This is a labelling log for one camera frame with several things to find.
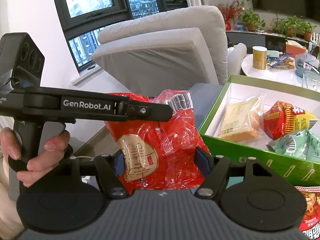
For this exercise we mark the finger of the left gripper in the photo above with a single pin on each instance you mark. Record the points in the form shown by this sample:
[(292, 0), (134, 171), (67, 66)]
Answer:
[(66, 105)]

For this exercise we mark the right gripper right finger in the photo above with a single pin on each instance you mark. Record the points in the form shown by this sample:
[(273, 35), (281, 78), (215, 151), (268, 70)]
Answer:
[(215, 172)]

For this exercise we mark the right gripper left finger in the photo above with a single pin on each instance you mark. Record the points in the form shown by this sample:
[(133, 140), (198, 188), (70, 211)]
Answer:
[(108, 182)]

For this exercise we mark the red pastry bag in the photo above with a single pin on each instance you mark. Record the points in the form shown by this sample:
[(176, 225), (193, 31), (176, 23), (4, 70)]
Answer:
[(160, 155)]

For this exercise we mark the clear bread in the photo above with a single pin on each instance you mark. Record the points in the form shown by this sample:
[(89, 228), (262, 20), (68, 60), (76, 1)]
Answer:
[(243, 121)]

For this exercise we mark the yellow red crayfish snack bag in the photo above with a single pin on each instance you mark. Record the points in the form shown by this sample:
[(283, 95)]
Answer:
[(283, 118)]

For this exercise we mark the light green snack bag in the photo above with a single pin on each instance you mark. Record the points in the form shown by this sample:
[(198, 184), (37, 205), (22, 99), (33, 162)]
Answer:
[(301, 144)]

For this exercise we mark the green cardboard box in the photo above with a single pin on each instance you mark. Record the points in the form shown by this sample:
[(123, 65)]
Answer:
[(238, 88)]

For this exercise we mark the red cartoon snack bag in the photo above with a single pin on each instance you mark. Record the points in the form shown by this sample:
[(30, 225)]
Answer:
[(310, 225)]

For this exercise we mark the white round coffee table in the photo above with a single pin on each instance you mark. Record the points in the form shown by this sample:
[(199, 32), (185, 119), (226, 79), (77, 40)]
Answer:
[(282, 76)]

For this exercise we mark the yellow cylindrical can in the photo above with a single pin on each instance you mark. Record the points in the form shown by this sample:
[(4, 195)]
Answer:
[(259, 57)]

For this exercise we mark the grey recliner armchair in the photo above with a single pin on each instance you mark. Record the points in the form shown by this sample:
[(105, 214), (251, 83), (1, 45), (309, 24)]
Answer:
[(169, 50)]

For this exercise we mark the clear glass cup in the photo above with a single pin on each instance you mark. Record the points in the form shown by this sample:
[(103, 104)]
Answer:
[(311, 80)]

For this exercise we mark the orange tissue box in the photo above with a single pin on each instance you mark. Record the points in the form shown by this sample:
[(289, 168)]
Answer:
[(294, 48)]

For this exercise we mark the potted green plant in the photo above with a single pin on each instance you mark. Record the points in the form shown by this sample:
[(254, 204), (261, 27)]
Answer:
[(251, 20)]

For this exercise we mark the red flower arrangement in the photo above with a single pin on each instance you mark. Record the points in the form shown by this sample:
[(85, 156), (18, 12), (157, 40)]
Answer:
[(230, 11)]

